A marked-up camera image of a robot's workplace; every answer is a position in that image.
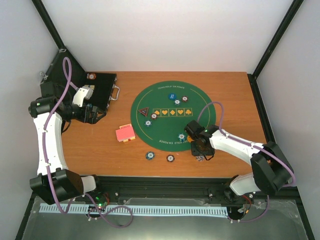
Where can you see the dark red chip stack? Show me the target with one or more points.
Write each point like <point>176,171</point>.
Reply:
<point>170,158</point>

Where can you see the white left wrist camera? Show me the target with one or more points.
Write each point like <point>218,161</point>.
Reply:
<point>82,94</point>

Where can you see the single blue poker chip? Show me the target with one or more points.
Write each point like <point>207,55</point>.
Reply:
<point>148,123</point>

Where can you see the triangular dealer button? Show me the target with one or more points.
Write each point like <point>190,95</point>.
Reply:
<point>144,111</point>

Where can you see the single red poker chip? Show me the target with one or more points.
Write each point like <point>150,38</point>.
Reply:
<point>153,116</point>

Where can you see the round green poker mat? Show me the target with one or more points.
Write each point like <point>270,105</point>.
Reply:
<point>171,119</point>

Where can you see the red playing card deck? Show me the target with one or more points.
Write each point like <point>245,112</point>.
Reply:
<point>125,133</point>

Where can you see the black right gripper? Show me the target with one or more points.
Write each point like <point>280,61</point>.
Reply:
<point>194,151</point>

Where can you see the black poker case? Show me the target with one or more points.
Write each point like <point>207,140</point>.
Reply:
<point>55,81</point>

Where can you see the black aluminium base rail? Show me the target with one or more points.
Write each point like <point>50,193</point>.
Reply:
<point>119,189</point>

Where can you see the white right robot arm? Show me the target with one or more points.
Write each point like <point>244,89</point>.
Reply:
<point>270,169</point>

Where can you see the single white blue chip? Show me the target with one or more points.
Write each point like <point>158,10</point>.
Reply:
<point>177,102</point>

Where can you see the orange big blind button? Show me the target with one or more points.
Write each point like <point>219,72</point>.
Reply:
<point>189,139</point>

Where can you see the orange chip in case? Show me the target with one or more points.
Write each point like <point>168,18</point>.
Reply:
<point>91,76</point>

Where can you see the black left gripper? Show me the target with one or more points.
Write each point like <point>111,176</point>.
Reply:
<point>92,119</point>

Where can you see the blue small blind button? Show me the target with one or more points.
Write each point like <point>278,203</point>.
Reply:
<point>172,96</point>

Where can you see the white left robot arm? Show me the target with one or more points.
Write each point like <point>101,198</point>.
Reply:
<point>54,181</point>

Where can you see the blue poker chip stack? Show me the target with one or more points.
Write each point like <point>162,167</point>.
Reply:
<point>150,155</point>

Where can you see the blue card box in case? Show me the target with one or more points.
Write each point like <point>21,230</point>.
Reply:
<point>89,86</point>

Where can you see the white purple chip stack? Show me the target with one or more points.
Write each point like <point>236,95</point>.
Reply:
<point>199,158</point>

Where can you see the light blue cable duct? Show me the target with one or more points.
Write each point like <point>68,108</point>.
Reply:
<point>142,210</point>

